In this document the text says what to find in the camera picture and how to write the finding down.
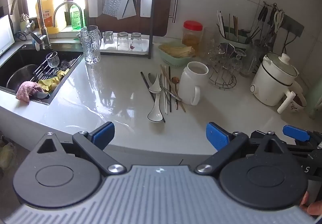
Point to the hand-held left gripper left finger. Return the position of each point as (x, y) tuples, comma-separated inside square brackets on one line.
[(102, 135)]

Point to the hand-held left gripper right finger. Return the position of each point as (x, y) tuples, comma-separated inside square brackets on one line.
[(217, 137)]

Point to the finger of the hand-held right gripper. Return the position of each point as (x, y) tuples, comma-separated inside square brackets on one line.
[(296, 133)]

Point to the wooden chopstick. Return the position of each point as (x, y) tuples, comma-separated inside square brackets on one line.
[(167, 73), (182, 107)]

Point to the white black-rimmed ceramic spoon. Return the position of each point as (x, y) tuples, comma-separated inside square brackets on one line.
[(155, 86), (154, 115)]

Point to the white ceramic mug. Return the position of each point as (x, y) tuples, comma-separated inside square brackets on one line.
[(191, 83)]

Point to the rose gold spoon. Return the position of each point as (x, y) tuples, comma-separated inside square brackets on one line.
[(175, 79)]

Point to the steel spoon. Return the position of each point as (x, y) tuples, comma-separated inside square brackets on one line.
[(151, 77)]

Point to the hanging kitchen utensils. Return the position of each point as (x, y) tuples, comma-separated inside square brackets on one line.
[(263, 15)]

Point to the person's right hand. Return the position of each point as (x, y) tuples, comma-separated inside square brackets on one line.
[(315, 209)]

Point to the printed ceramic bowl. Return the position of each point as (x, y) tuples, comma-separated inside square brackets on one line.
[(300, 103)]

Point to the green electric kettle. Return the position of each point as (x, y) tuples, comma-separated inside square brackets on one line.
[(317, 103)]

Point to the white electric cooking pot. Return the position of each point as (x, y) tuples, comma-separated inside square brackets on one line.
[(269, 88)]

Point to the yellow cloth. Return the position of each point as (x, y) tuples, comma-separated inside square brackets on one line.
[(50, 84)]

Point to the steel scrubber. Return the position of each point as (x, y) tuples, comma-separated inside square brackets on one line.
[(66, 64)]

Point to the green plastic basket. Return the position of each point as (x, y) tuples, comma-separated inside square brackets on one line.
[(173, 62)]

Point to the pink cloth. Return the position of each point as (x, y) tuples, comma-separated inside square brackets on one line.
[(27, 89)]

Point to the black roll-up sink rack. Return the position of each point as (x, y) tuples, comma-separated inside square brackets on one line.
[(41, 69)]

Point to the small stemmed glass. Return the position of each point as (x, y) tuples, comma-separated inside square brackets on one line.
[(52, 60)]

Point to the tall textured glass mug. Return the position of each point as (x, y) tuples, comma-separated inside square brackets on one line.
[(90, 45)]

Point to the dried noodle bundle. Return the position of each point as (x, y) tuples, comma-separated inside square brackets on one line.
[(177, 50)]

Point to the small clear glass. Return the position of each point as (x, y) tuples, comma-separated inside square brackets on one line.
[(136, 40), (122, 41), (108, 40)]

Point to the clear glass tumbler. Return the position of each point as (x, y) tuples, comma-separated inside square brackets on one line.
[(210, 40)]

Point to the green chopstick holder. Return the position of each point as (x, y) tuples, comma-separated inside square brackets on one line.
[(239, 41)]

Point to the white drip tray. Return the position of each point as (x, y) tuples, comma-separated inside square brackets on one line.
[(144, 46)]

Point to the steel basin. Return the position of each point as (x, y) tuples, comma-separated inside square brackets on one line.
[(20, 75)]

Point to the red-lid plastic jar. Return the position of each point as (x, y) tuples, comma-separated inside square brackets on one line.
[(192, 37)]

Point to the black metal dish rack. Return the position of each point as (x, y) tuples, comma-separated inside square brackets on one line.
[(151, 37)]

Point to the black kitchen sink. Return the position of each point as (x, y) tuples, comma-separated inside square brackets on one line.
[(17, 59)]

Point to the green dish soap bottle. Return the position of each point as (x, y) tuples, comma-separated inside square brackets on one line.
[(76, 18)]

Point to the white plastic caddy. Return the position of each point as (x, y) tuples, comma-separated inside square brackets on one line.
[(94, 8), (146, 6)]

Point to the white cutting board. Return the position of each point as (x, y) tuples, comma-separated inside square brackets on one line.
[(130, 11)]

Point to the yellow plastic jug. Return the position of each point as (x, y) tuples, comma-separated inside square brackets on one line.
[(54, 15)]

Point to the tall steel faucet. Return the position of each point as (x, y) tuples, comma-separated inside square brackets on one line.
[(41, 20)]

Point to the dark wooden cutting board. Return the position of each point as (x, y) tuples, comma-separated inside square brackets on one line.
[(161, 12)]

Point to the small steel faucet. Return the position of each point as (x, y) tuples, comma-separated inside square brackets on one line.
[(66, 2)]

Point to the white countertop appliance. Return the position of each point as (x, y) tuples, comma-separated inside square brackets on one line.
[(6, 35)]

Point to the dark wall power strip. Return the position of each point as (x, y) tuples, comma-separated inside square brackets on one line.
[(294, 26)]

